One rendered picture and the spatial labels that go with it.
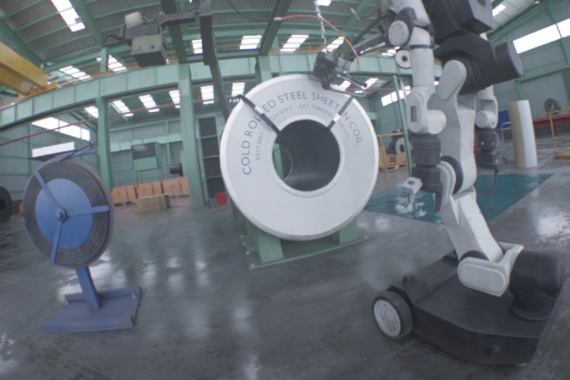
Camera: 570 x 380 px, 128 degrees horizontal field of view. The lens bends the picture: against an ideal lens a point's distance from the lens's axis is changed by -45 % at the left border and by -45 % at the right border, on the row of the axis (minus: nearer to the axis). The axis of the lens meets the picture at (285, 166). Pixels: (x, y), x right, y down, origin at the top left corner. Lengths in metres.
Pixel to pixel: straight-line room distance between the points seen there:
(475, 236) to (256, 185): 1.29
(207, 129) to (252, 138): 6.52
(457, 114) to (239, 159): 1.29
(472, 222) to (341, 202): 1.14
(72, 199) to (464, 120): 1.84
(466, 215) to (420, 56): 0.54
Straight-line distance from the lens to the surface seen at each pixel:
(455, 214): 0.94
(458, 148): 0.92
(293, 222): 1.76
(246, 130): 1.69
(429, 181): 0.76
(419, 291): 1.03
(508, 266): 0.91
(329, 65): 1.86
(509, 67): 0.84
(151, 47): 1.56
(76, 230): 1.62
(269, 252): 1.97
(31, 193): 1.74
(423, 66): 0.75
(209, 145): 8.09
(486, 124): 1.10
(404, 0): 0.81
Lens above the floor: 0.73
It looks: level
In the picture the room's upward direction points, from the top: 8 degrees counter-clockwise
